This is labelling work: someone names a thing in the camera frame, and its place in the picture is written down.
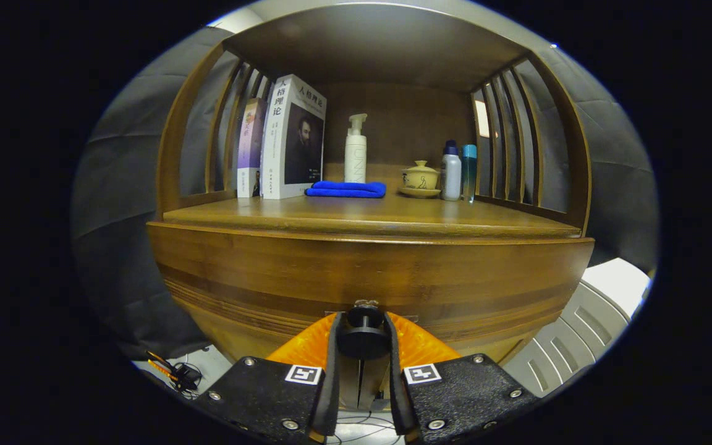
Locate yellow lidded teacup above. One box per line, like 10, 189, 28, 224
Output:
398, 160, 442, 199

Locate clear teal bottle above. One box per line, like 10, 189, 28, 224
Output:
460, 144, 478, 204

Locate purple book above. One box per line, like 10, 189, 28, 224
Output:
236, 98, 268, 198

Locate wooden cabinet door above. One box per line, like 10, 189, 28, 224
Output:
362, 358, 391, 412
339, 358, 362, 409

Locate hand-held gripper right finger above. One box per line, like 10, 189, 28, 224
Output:
384, 311, 542, 444

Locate white bottle dark blue cap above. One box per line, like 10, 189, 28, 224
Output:
441, 140, 462, 201

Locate folded blue cloth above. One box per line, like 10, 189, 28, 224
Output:
305, 180, 387, 199

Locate black and orange floor device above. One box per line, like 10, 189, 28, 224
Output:
145, 350, 203, 392

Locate wooden drawer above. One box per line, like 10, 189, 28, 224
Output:
146, 221, 596, 365

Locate black floor cables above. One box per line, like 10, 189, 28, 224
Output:
331, 411, 406, 445

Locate wooden cabinet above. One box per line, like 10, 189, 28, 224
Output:
146, 3, 596, 412

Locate white drawer unit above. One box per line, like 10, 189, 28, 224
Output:
501, 258, 652, 397

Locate black drawer knob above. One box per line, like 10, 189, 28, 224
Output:
336, 300, 391, 360

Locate white pump bottle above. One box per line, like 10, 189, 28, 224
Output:
344, 113, 368, 184

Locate large white book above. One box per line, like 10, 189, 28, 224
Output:
260, 74, 328, 200

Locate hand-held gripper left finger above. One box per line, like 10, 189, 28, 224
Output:
192, 312, 344, 445

